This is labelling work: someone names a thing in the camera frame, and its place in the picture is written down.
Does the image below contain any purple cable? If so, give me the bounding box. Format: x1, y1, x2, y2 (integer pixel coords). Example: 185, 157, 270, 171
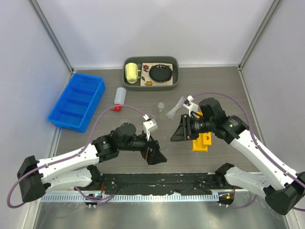
6, 104, 147, 209
193, 92, 305, 212

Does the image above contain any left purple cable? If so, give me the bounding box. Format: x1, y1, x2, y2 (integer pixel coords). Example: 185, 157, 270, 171
6, 104, 147, 209

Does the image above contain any small glass erlenmeyer flask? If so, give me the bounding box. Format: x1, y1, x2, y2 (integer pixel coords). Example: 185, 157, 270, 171
157, 102, 165, 116

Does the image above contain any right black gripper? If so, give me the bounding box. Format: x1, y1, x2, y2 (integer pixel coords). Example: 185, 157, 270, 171
171, 113, 214, 142

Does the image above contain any blue divided plastic bin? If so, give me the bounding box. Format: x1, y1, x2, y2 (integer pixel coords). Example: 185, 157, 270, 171
48, 73, 106, 133

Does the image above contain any bundle of plastic pipettes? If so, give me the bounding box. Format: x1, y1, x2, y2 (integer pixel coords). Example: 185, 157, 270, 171
166, 96, 185, 120

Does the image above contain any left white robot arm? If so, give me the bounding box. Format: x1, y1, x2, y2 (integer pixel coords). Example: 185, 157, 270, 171
17, 120, 167, 203

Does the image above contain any black round dish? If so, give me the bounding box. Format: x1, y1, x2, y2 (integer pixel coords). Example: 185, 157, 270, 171
149, 64, 173, 82

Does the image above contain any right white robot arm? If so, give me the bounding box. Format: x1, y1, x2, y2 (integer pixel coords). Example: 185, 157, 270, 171
167, 96, 305, 215

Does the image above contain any white wash bottle red cap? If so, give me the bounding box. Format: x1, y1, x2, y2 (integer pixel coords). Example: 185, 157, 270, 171
111, 87, 126, 112

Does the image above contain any yellow test tube rack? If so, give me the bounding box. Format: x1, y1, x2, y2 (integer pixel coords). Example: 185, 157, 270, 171
192, 111, 212, 152

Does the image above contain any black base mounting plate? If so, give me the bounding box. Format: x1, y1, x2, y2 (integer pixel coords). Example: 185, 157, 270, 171
79, 173, 234, 196

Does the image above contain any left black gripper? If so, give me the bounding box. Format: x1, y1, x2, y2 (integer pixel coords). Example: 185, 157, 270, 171
119, 128, 167, 163

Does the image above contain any pale yellow mug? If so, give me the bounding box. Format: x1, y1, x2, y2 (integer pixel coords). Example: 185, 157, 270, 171
125, 62, 140, 84

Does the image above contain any white slotted cable duct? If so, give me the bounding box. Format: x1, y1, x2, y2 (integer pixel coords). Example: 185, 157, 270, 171
40, 192, 219, 203

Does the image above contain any grey-green plastic tray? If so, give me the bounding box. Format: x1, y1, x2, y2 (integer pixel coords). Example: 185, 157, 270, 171
122, 56, 179, 91

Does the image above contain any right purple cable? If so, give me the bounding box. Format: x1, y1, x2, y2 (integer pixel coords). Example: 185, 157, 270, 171
193, 92, 305, 212

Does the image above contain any floral coaster card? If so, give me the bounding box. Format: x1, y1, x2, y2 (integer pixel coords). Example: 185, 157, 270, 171
140, 62, 173, 86

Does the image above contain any glass test tube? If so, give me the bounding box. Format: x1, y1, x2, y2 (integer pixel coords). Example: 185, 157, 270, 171
160, 142, 173, 153

